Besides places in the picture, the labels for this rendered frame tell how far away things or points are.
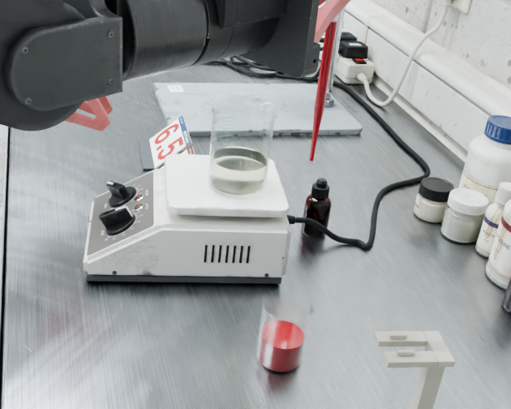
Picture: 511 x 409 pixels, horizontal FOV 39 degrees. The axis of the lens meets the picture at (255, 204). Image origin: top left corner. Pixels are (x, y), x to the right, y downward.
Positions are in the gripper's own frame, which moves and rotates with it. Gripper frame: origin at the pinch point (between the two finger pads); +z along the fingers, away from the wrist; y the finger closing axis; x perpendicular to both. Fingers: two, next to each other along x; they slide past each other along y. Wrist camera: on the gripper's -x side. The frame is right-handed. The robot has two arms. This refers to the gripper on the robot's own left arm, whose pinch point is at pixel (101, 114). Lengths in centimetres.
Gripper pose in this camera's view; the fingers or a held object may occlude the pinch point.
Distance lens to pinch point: 77.6
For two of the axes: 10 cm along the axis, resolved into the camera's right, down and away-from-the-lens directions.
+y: -1.1, -4.9, 8.6
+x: -7.2, 6.4, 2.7
